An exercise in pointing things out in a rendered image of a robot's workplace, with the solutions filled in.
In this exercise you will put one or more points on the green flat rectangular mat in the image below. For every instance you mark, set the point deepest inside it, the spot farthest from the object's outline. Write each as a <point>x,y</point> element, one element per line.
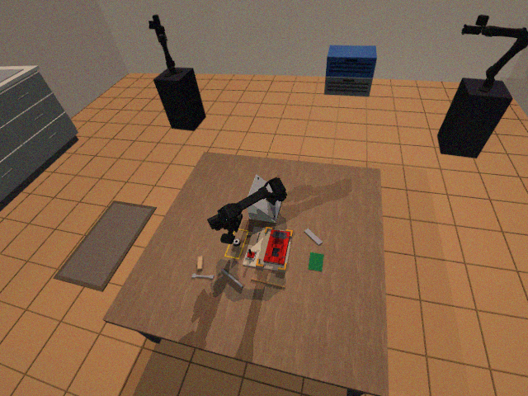
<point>316,262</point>

